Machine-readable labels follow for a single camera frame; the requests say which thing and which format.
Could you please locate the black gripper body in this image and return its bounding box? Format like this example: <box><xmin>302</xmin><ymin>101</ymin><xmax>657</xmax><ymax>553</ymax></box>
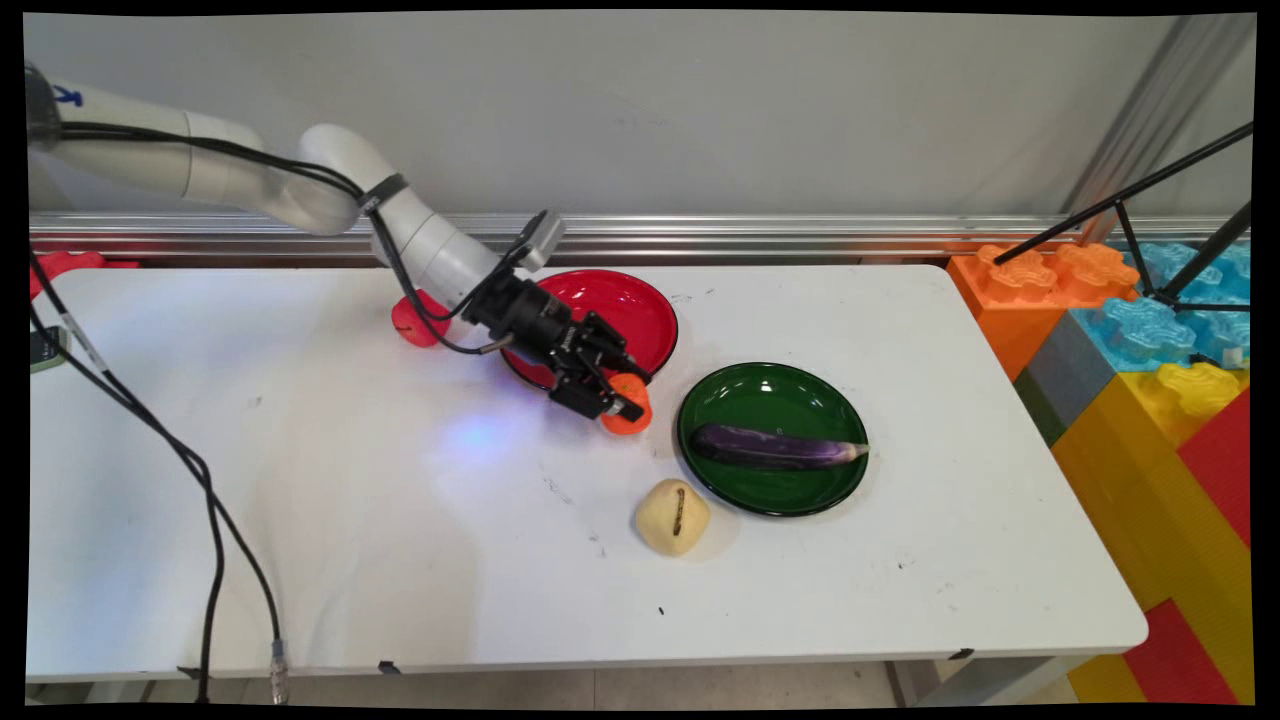
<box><xmin>464</xmin><ymin>272</ymin><xmax>613</xmax><ymax>401</ymax></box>

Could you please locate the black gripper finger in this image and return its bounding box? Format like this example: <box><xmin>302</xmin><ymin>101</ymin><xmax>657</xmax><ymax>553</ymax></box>
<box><xmin>549</xmin><ymin>376</ymin><xmax>647</xmax><ymax>422</ymax></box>
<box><xmin>596</xmin><ymin>311</ymin><xmax>654</xmax><ymax>387</ymax></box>

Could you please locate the orange toy fruit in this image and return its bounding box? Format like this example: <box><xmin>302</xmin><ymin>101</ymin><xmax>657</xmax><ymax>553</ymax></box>
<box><xmin>600</xmin><ymin>373</ymin><xmax>654</xmax><ymax>437</ymax></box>

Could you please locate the red plate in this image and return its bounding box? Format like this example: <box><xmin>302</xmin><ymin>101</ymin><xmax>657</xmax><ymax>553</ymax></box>
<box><xmin>500</xmin><ymin>268</ymin><xmax>681</xmax><ymax>393</ymax></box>

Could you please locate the red toy apple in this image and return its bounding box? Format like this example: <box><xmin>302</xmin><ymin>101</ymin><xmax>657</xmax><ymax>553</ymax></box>
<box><xmin>391</xmin><ymin>289</ymin><xmax>453</xmax><ymax>349</ymax></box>

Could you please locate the beige toy potato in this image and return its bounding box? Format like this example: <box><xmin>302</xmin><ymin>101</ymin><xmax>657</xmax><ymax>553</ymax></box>
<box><xmin>634</xmin><ymin>478</ymin><xmax>712</xmax><ymax>557</ymax></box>

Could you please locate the purple toy eggplant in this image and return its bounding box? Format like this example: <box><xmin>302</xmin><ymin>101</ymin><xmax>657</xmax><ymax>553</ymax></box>
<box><xmin>690</xmin><ymin>423</ymin><xmax>871</xmax><ymax>473</ymax></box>

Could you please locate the green plate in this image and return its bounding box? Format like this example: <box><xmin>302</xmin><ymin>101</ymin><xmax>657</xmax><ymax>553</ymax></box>
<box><xmin>676</xmin><ymin>361</ymin><xmax>869</xmax><ymax>518</ymax></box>

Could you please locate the orange building block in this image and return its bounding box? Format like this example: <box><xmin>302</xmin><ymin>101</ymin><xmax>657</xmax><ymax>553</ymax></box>
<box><xmin>945</xmin><ymin>243</ymin><xmax>1141</xmax><ymax>382</ymax></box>

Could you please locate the dark green building block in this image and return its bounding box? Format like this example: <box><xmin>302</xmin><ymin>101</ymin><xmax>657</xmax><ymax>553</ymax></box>
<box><xmin>1012</xmin><ymin>368</ymin><xmax>1067</xmax><ymax>447</ymax></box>

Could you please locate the gray building block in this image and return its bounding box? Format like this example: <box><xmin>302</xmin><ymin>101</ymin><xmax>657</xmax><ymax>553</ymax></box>
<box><xmin>1024</xmin><ymin>312</ymin><xmax>1121</xmax><ymax>433</ymax></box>

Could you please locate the red plastic object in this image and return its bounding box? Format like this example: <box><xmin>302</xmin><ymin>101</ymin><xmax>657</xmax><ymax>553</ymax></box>
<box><xmin>30</xmin><ymin>248</ymin><xmax>141</xmax><ymax>301</ymax></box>

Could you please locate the white table leg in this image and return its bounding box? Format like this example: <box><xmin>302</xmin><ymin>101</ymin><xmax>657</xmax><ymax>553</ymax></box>
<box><xmin>885</xmin><ymin>655</ymin><xmax>1093</xmax><ymax>707</ymax></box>

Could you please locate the gray handheld device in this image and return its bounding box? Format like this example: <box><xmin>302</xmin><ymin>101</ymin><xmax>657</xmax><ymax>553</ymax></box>
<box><xmin>30</xmin><ymin>325</ymin><xmax>72</xmax><ymax>374</ymax></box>

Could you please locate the blue building block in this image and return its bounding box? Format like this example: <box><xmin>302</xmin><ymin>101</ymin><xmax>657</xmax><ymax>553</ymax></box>
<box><xmin>1070</xmin><ymin>240</ymin><xmax>1253</xmax><ymax>373</ymax></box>

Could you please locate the black tripod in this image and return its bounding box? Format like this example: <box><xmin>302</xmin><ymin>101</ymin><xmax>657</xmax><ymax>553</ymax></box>
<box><xmin>990</xmin><ymin>120</ymin><xmax>1256</xmax><ymax>317</ymax></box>

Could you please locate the large yellow building block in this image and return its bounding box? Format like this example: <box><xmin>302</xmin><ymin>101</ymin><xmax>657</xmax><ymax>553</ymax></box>
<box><xmin>1050</xmin><ymin>360</ymin><xmax>1256</xmax><ymax>706</ymax></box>

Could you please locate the small yellow building block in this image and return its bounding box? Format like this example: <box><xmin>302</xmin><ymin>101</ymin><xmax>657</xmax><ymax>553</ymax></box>
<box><xmin>1065</xmin><ymin>655</ymin><xmax>1147</xmax><ymax>706</ymax></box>

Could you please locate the red building block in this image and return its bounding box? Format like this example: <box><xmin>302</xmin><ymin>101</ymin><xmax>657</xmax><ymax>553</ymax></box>
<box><xmin>1120</xmin><ymin>598</ymin><xmax>1241</xmax><ymax>706</ymax></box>
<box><xmin>1175</xmin><ymin>390</ymin><xmax>1254</xmax><ymax>551</ymax></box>

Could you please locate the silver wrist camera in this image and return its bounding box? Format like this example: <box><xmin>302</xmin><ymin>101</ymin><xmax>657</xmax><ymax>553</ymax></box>
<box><xmin>515</xmin><ymin>210</ymin><xmax>567</xmax><ymax>273</ymax></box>

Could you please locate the black forearm cable strap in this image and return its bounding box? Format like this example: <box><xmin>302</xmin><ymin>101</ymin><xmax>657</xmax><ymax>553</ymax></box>
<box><xmin>357</xmin><ymin>172</ymin><xmax>410</xmax><ymax>214</ymax></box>

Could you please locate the horizontal aluminium rail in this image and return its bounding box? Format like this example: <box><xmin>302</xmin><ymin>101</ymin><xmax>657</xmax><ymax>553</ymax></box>
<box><xmin>30</xmin><ymin>212</ymin><xmax>1251</xmax><ymax>267</ymax></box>

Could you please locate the black cable with silver connector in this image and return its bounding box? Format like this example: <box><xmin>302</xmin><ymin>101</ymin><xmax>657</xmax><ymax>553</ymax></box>
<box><xmin>28</xmin><ymin>120</ymin><xmax>549</xmax><ymax>707</ymax></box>

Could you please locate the black upper arm cable strap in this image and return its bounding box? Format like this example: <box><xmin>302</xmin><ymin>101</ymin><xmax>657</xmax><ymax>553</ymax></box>
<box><xmin>25</xmin><ymin>63</ymin><xmax>63</xmax><ymax>153</ymax></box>

